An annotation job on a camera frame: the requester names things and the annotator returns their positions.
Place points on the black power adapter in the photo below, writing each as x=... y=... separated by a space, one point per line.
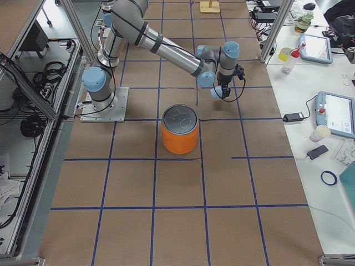
x=293 y=117

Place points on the wooden cup rack stand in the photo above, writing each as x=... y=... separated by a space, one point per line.
x=209 y=6

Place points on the yellow tape roll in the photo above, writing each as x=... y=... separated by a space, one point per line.
x=284 y=54

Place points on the blue teach pendant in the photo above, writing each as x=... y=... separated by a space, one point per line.
x=335 y=112
x=315 y=49

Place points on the near blue teach pendant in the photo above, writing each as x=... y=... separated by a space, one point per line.
x=335 y=112

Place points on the clear bottle red cap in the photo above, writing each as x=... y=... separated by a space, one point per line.
x=292 y=59

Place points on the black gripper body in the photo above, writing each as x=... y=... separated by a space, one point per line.
x=224 y=83

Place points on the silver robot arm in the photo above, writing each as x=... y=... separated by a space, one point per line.
x=212 y=66

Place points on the white paper cup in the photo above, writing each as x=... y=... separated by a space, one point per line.
x=321 y=132

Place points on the orange can with silver lid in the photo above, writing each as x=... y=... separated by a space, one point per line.
x=180 y=127

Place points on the far blue teach pendant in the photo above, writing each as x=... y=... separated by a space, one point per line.
x=315 y=49

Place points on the white cloth rag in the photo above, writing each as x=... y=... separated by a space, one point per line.
x=9 y=188

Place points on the black computer mouse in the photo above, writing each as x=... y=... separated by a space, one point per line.
x=309 y=6

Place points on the glass tea jar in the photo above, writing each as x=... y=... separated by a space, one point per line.
x=303 y=22

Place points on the light blue plastic cup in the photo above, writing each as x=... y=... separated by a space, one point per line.
x=216 y=92

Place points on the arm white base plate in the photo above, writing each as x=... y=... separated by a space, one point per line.
x=111 y=110

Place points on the teal board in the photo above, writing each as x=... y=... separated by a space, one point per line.
x=347 y=181

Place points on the black smartphone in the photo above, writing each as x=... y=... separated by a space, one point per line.
x=317 y=152

